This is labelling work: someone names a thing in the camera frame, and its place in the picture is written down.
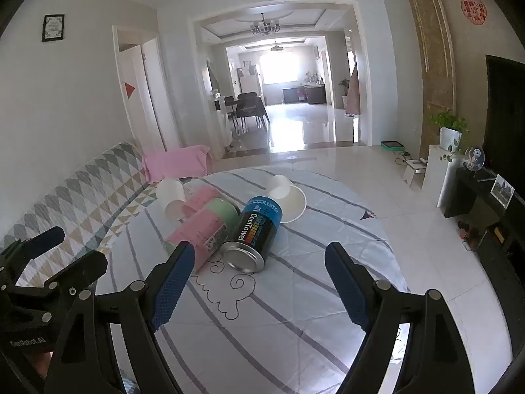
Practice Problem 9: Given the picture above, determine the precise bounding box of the white pedestal stand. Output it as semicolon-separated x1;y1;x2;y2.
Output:
422;144;464;208

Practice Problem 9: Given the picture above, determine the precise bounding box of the dark low cabinet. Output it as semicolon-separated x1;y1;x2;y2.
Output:
283;84;327;106

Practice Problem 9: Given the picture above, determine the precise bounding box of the black television cabinet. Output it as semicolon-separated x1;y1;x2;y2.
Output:
445;166;525;298

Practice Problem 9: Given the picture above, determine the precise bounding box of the white paper cup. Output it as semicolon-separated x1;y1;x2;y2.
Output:
156;178;188;221
268;174;308;225

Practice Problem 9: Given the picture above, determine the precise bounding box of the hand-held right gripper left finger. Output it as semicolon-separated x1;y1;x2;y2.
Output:
49;241;196;394

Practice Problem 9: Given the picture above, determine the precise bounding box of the black chandelier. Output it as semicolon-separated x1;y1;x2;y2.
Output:
250;12;282;36

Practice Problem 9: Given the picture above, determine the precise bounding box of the pink can with green lid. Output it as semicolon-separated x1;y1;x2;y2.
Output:
166;199;242;274

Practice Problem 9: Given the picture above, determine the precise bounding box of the striped white tablecloth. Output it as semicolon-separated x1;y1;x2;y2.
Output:
95;167;411;394

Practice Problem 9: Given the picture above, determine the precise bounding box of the white refrigerator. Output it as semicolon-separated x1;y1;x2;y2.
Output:
239;64;263;95

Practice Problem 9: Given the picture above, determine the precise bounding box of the pink pillow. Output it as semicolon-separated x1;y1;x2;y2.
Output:
141;144;211;186

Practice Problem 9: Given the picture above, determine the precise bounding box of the black television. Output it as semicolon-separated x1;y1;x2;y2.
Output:
483;54;525;178

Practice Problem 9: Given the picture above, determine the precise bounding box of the green plant in white pot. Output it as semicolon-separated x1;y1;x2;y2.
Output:
428;108;471;163

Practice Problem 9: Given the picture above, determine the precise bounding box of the white door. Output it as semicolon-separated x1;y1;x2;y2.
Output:
118;38;183;153

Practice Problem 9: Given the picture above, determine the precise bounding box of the dark dining chair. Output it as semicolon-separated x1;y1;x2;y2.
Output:
235;102;258;133
242;92;270;127

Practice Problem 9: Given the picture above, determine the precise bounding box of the sofa with triangle-pattern cover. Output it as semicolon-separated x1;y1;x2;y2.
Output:
0;141;165;289

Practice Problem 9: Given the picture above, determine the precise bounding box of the blue and black can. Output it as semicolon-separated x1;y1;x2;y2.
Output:
221;196;284;274

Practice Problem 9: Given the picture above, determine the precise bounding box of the white photo frame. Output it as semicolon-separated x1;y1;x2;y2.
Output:
491;174;516;208

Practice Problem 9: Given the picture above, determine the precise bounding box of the glass snow globe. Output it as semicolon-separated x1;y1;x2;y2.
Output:
463;145;487;172

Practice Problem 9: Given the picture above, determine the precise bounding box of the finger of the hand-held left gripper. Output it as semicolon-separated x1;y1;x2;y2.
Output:
44;250;108;297
0;226;66;286

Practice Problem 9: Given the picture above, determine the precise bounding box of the small white stool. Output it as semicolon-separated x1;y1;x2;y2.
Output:
401;158;428;188

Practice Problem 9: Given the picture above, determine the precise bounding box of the red round wall decoration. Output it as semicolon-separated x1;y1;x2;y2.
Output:
461;0;487;24

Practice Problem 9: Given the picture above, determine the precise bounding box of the black framed wall picture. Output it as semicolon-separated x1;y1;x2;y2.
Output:
41;13;66;43

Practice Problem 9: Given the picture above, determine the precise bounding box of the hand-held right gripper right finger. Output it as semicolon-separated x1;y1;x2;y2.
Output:
324;241;472;394

